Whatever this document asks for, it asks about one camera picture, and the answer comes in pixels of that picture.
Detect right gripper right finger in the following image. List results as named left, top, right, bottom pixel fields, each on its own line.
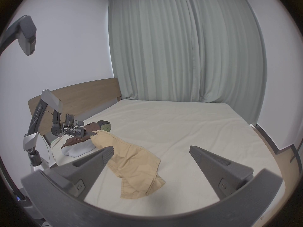
left=189, top=146, right=254, bottom=201

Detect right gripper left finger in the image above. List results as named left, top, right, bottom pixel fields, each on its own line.
left=53, top=146, right=115, bottom=201

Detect tan shorts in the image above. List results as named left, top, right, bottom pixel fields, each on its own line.
left=91, top=130, right=166, bottom=199

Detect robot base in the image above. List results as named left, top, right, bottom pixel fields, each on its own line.
left=30, top=158, right=51, bottom=174

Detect bed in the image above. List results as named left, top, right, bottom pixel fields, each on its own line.
left=28, top=78, right=302, bottom=212

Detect brown garment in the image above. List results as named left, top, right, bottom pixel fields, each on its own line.
left=61, top=122, right=102, bottom=149

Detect white garment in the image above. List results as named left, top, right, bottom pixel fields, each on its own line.
left=61, top=136, right=96, bottom=158

